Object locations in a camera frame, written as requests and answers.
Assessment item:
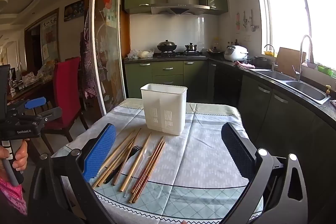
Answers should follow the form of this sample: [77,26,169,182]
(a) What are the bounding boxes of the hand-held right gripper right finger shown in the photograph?
[220,123,309,224]

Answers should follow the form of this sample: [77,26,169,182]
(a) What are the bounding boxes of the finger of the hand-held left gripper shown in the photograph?
[10,97,48,115]
[26,107,63,124]

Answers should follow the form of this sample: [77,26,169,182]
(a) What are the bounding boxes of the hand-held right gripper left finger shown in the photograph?
[28,123,117,224]

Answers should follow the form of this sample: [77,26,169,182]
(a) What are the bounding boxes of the black plastic fork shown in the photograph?
[104,145,142,185]

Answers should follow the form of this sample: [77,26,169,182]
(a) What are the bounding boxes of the thick light bamboo chopstick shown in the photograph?
[120,132,152,193]

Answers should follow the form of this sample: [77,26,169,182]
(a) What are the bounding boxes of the clear plastic spoon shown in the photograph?
[123,145,154,199]

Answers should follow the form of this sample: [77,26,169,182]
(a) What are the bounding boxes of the reddish wooden chopstick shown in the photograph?
[128,140,166,203]
[130,136,164,193]
[133,138,165,195]
[133,141,167,204]

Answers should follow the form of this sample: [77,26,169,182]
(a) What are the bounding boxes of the white plastic utensil holder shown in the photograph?
[140,83,188,136]

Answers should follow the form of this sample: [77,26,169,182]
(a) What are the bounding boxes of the person's left hand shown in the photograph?
[0,139,29,170]

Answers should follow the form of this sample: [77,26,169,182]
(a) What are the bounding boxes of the cluttered dining table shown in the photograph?
[8,61,57,101]

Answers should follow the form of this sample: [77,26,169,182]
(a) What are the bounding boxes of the red upholstered chair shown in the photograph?
[39,57,90,153]

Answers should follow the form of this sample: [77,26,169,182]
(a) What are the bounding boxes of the patterned tablecloth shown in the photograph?
[51,98,264,224]

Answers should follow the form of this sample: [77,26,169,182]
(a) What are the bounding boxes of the black built-in appliance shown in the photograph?
[214,63,243,109]

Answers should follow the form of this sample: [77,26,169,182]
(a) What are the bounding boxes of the pink cloth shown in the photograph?
[234,61,256,69]

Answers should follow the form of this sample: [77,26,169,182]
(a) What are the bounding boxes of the floral glass sliding door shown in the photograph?
[89,0,127,115]

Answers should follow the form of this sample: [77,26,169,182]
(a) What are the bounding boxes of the steel double sink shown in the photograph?
[249,68,331,106]

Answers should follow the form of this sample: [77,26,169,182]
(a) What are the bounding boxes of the dark cooking pot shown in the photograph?
[252,56,269,68]

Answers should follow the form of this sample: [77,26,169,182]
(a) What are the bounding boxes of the white rice cooker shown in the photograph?
[224,46,249,62]

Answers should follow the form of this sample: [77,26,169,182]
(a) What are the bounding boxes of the small chrome faucet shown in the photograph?
[264,44,278,72]

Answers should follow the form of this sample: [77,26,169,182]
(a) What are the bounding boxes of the wooden cutting board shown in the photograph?
[274,47,307,77]

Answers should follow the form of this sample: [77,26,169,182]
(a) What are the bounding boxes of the green lower kitchen cabinets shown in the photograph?
[124,59,336,188]

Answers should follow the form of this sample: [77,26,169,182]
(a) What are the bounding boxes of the white plastic bag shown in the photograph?
[128,49,155,60]

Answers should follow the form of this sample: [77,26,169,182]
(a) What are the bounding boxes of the gas stove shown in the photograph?
[152,51,206,59]

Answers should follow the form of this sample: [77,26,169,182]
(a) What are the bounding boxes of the green plastic container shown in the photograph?
[316,64,336,77]

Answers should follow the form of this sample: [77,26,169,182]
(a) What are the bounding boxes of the black wok with lid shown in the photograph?
[157,39,177,52]

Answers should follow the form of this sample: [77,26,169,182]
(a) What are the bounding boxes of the tall chrome faucet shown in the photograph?
[292,34,317,82]

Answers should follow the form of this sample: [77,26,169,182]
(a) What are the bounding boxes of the kitchen window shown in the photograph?
[259,0,336,64]

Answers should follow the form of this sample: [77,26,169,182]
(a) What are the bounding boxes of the dark wall poster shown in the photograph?
[64,0,85,22]

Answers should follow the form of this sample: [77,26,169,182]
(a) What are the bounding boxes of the wall rack with utensils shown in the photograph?
[235,9,260,33]

